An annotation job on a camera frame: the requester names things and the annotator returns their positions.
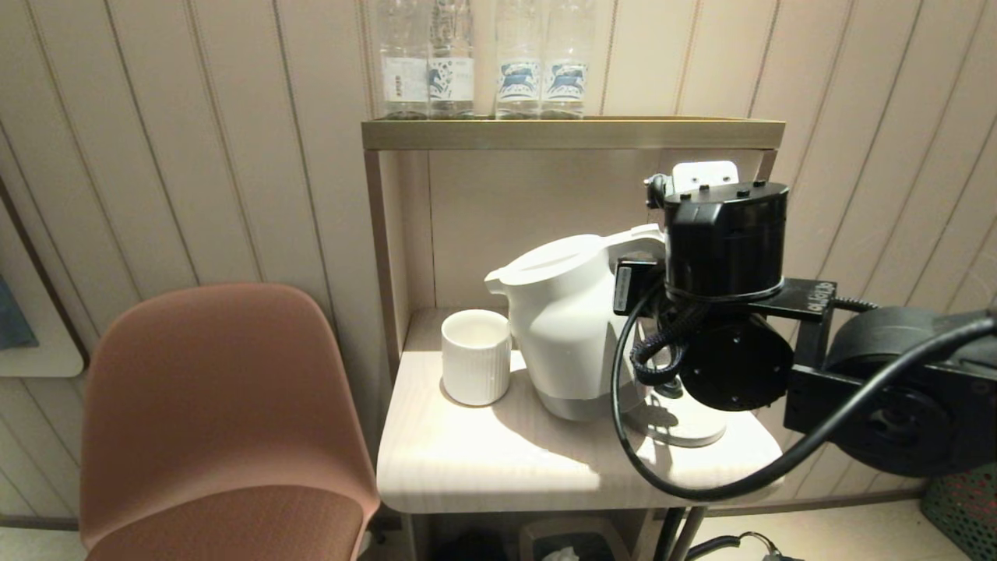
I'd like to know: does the white electric kettle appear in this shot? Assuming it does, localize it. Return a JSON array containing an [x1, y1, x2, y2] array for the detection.
[[484, 224, 669, 423]]

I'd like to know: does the white round kettle base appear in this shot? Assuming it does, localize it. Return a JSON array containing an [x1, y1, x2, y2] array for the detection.
[[621, 382, 727, 449]]

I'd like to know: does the white ribbed ceramic cup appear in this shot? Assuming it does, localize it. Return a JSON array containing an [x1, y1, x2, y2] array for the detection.
[[441, 309, 513, 408]]

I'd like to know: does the clear bottle blue horse label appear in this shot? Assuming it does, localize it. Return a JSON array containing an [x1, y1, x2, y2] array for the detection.
[[541, 0, 596, 120], [495, 0, 543, 120]]

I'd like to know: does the beige shelf side table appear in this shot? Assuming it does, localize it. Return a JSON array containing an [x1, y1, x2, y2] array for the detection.
[[361, 117, 786, 561]]

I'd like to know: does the grey trash bin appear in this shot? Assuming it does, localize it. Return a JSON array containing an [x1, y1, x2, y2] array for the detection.
[[520, 518, 632, 561]]

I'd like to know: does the clear bottle blue patterned label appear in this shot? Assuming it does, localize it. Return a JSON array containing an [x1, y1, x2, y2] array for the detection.
[[428, 0, 475, 118]]

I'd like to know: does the clear bottle white text label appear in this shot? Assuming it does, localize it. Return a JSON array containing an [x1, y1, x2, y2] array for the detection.
[[379, 0, 430, 120]]

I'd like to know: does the green mesh basket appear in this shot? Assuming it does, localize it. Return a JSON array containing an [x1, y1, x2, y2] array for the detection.
[[921, 464, 997, 560]]

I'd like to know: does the pink shell chair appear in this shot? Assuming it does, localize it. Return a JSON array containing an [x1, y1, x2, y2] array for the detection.
[[80, 283, 381, 561]]

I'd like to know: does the blue cloth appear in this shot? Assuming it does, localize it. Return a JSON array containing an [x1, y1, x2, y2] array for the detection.
[[0, 273, 40, 350]]

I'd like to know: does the black braided cable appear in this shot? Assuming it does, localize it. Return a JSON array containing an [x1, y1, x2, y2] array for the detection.
[[629, 300, 706, 386]]

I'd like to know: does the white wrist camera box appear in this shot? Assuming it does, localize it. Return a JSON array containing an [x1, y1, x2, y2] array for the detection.
[[645, 161, 741, 210]]

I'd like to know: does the black smooth cable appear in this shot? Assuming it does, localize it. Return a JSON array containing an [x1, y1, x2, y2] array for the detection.
[[610, 284, 997, 502]]

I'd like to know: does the black power cord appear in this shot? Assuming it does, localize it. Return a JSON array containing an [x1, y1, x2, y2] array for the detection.
[[684, 533, 795, 561]]

